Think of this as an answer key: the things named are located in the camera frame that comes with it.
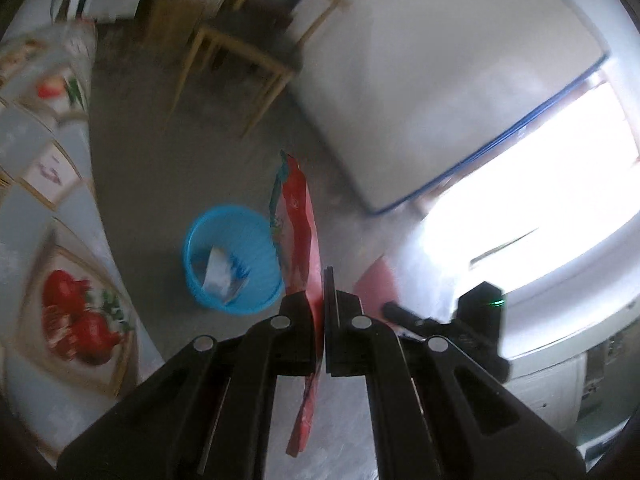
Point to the wooden chair with dark seat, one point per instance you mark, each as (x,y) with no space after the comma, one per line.
(250,45)

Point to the blue door frame trim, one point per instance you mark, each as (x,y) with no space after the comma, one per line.
(450,174)

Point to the white appliance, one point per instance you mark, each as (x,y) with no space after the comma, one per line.
(540,390)

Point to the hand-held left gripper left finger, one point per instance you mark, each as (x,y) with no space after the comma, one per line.
(300,340)

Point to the blue plastic wastebasket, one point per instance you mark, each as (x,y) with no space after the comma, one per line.
(250,255)

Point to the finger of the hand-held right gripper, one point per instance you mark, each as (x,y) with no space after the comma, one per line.
(410,316)

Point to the fruit print tablecloth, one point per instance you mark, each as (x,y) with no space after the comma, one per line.
(50,210)

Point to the red snack bag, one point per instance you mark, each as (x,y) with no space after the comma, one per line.
(300,220)

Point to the white blue packet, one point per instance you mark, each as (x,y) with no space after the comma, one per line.
(220,275)

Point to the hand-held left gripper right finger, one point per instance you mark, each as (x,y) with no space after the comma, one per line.
(345,340)

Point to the cardboard box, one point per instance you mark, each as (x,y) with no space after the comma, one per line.
(175,15)

